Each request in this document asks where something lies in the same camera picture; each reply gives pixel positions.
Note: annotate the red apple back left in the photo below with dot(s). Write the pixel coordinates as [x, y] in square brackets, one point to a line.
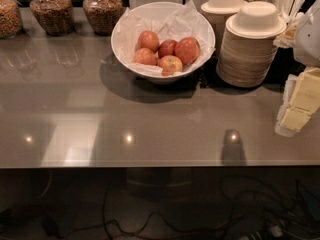
[148, 39]

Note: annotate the black rubber mat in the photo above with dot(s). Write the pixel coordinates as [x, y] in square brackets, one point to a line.
[282, 66]

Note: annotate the white paper bowl liner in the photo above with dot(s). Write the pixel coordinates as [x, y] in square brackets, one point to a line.
[176, 22]

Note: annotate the yellow red apple front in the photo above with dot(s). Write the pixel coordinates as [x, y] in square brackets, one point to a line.
[170, 65]

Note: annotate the white ceramic bowl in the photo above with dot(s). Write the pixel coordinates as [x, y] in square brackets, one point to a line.
[152, 10]

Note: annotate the glass jar far left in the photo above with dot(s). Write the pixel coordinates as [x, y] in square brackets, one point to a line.
[10, 19]

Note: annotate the large red apple right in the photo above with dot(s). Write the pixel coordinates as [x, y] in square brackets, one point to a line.
[187, 50]

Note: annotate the glass jar right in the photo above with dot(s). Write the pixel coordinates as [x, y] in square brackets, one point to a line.
[103, 15]

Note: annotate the red apple front left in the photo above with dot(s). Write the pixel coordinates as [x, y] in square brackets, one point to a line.
[145, 56]

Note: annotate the front stack paper bowls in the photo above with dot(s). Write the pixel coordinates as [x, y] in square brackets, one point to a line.
[247, 48]

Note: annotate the glass jar middle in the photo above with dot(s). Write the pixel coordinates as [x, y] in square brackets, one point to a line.
[54, 16]

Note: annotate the red apple centre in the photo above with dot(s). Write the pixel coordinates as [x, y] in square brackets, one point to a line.
[167, 47]

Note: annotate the glass jar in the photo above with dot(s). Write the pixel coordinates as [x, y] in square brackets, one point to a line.
[103, 15]
[54, 16]
[10, 19]

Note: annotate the stack paper bowls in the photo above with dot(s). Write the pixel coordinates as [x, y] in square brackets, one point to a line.
[217, 12]
[247, 48]

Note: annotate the rear stack paper bowls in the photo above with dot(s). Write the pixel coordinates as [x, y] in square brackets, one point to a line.
[217, 12]

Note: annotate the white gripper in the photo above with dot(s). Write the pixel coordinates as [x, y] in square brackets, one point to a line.
[309, 39]

